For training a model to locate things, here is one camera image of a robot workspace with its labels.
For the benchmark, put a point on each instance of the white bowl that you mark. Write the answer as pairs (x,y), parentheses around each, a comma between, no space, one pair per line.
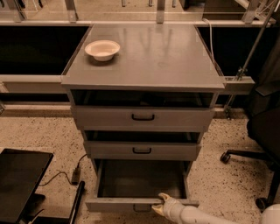
(102,50)

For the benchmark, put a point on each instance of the grey drawer cabinet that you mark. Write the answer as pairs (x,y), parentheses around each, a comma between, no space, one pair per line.
(158,66)

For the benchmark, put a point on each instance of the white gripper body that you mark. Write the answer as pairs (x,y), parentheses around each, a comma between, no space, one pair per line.
(171,206)

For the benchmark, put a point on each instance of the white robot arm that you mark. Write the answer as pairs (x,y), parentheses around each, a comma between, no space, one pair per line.
(192,215)

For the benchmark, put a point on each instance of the black power adapter with cable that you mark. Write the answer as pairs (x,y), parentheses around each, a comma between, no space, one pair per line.
(74,180)

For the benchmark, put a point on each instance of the metal pole with clamp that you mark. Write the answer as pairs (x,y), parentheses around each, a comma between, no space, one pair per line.
(255,8)

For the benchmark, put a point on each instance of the grey middle drawer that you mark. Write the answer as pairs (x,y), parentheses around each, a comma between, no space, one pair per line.
(142,151)

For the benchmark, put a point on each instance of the grey bottom drawer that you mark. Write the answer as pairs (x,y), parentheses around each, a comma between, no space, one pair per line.
(133,186)

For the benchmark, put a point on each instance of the black office chair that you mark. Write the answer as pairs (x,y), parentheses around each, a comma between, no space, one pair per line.
(264,122)

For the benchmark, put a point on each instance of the black monitor screen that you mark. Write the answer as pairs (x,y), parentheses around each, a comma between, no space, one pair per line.
(20,174)

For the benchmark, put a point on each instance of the black tube stand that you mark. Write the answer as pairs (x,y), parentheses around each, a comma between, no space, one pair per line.
(73,214)

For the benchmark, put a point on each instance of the grey drawer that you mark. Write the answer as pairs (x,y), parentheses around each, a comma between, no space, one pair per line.
(133,186)
(142,119)
(142,151)

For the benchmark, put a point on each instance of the grey top drawer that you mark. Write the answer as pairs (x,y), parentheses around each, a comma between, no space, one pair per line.
(142,119)

